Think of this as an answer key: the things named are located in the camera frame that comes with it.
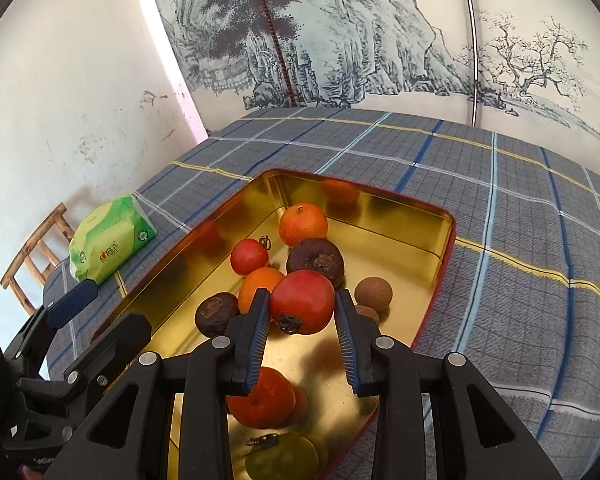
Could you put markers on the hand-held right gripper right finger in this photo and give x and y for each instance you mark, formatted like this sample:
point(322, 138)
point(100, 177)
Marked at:
point(347, 345)

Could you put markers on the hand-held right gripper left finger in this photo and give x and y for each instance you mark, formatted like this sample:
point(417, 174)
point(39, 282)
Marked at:
point(255, 340)

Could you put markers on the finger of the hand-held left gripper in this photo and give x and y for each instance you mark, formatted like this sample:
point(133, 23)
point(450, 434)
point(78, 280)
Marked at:
point(72, 300)
point(120, 332)

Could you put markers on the brown longan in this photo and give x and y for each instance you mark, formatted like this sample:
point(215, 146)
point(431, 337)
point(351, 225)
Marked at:
point(369, 314)
point(373, 294)

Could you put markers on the dark brown mangosteen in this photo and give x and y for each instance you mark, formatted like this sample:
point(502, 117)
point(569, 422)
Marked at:
point(216, 312)
point(315, 260)

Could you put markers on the orange mandarin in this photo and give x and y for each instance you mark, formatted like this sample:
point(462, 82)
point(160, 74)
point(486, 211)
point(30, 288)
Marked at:
point(260, 282)
point(270, 400)
point(303, 224)

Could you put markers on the red tomato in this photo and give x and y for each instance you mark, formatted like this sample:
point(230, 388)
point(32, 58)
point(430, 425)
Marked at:
point(249, 256)
point(302, 300)

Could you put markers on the red and gold tin box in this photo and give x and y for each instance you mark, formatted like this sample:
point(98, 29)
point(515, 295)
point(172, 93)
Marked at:
point(395, 240)

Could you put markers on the green tomato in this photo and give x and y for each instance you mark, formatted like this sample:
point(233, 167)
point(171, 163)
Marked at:
point(285, 460)

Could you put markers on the green tissue packet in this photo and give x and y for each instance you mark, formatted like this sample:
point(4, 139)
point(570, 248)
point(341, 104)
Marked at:
point(110, 240)

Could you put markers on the wooden chair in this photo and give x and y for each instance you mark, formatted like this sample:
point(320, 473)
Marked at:
point(65, 217)

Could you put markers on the blue plaid cloth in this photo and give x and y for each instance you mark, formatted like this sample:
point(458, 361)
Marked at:
point(505, 210)

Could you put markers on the ink landscape painted screen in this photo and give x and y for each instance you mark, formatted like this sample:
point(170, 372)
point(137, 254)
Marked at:
point(380, 20)

